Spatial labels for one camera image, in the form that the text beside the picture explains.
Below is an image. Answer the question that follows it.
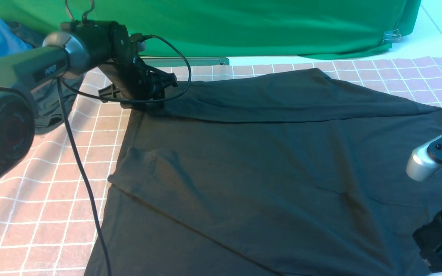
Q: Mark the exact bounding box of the green backdrop cloth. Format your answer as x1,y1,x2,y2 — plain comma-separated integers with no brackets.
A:
0,0,422,62

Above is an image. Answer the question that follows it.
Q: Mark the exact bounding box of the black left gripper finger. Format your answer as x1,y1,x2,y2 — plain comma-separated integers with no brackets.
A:
149,71,178,90
98,84,124,103

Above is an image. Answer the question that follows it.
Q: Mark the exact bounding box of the gray-green flat bar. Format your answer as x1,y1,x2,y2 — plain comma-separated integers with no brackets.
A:
142,57,230,67

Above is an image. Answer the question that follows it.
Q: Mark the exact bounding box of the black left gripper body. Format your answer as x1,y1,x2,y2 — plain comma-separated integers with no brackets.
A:
98,58,164,110

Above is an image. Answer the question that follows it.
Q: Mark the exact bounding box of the dark gray long-sleeve top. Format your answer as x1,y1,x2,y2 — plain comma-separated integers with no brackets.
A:
102,69,442,276

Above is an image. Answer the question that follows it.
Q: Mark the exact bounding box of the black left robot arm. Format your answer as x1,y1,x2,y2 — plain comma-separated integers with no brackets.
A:
0,20,178,177

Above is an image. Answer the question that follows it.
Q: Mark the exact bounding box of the dark gray crumpled garment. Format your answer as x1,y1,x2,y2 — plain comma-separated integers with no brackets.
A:
5,21,77,135

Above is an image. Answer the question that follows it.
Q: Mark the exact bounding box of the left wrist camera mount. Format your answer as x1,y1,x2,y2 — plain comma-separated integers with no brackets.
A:
129,33,153,53

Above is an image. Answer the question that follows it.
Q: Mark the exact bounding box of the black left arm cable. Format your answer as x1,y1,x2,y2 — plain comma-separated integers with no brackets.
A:
56,34,193,276

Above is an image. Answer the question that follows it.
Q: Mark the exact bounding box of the clear binder clip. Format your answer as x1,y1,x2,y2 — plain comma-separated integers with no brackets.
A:
382,29,402,43

